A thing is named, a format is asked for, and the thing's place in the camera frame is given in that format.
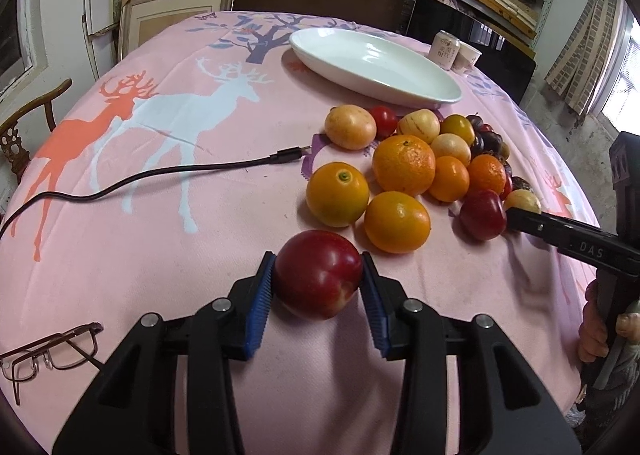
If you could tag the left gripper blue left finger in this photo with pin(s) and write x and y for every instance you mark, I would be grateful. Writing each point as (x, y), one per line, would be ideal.
(258, 305)

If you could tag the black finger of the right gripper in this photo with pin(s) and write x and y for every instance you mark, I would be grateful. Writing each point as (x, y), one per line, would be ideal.
(577, 240)

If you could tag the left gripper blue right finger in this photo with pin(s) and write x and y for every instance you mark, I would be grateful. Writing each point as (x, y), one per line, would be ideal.
(375, 301)

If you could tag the red plum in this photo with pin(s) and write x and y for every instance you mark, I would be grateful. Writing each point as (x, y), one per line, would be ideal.
(316, 274)
(482, 215)

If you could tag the pale yellow fruit gripped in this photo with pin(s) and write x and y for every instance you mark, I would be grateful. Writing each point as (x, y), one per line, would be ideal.
(522, 199)

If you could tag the large yellow passion fruit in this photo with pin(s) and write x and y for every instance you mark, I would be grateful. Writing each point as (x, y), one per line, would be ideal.
(350, 127)

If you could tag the small red tomato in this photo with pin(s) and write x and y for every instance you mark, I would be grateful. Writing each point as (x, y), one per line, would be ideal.
(386, 121)

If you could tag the speckled yellow fruit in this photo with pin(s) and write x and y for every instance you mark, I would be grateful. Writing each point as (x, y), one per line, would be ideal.
(422, 123)

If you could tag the right hand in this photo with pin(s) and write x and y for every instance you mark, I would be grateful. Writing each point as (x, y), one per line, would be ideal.
(592, 331)

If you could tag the yellow orange front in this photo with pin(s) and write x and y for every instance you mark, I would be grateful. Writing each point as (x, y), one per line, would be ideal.
(397, 223)

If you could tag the yellow orange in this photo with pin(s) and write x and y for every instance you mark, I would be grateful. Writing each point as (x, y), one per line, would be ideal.
(397, 223)
(337, 194)

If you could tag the yellow orange left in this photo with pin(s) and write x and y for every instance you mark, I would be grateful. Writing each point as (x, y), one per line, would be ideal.
(337, 194)

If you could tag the large orange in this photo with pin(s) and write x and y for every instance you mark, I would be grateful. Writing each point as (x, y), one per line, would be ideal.
(405, 164)

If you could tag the small orange mandarin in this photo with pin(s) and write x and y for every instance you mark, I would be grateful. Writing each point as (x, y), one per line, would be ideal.
(451, 180)

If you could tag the pink deer tablecloth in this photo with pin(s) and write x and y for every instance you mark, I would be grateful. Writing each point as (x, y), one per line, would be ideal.
(225, 88)

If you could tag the orange mandarin right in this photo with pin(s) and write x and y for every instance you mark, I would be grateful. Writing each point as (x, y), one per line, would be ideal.
(486, 172)

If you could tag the pale yellow round fruit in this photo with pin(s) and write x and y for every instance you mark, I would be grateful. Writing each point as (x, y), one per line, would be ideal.
(452, 145)

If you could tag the small yellow orange fruit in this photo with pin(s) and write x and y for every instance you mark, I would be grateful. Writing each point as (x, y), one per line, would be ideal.
(460, 126)

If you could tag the black board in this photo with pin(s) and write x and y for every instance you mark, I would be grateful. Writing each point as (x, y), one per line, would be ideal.
(500, 59)

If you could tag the white oval plate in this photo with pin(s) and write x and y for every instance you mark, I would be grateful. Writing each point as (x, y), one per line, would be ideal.
(374, 67)

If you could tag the paper cup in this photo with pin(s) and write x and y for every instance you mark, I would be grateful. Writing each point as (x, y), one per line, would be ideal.
(466, 58)

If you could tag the cardboard framed box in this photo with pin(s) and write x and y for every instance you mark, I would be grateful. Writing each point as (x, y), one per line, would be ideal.
(142, 20)

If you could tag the brown frame eyeglasses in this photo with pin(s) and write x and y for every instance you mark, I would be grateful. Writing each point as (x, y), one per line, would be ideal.
(57, 352)

